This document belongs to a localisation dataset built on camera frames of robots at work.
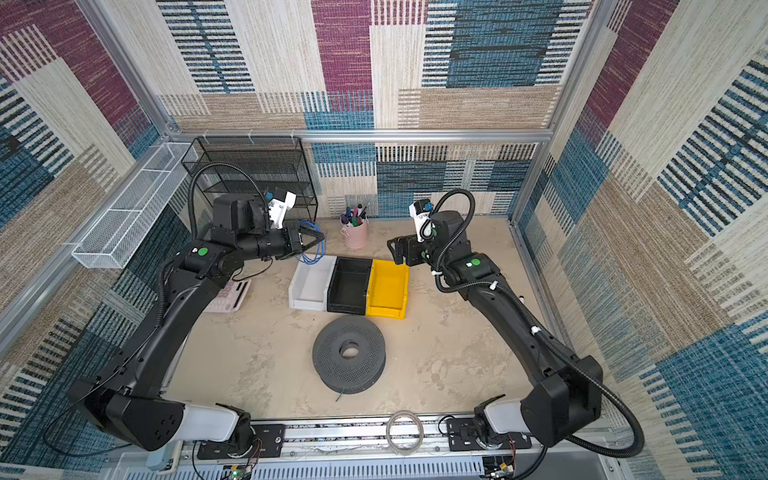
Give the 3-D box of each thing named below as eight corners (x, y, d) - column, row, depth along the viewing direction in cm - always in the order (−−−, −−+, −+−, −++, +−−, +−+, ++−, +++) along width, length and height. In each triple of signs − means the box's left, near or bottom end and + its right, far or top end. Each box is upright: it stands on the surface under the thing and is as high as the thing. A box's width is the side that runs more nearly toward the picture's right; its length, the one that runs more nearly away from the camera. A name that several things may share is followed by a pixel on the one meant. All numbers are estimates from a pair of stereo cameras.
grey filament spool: (311, 394, 82) (306, 387, 77) (321, 324, 95) (318, 314, 90) (385, 394, 82) (385, 387, 77) (386, 323, 95) (385, 314, 90)
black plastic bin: (328, 316, 97) (324, 303, 91) (340, 267, 109) (337, 253, 103) (364, 319, 96) (362, 306, 90) (372, 270, 108) (371, 255, 102)
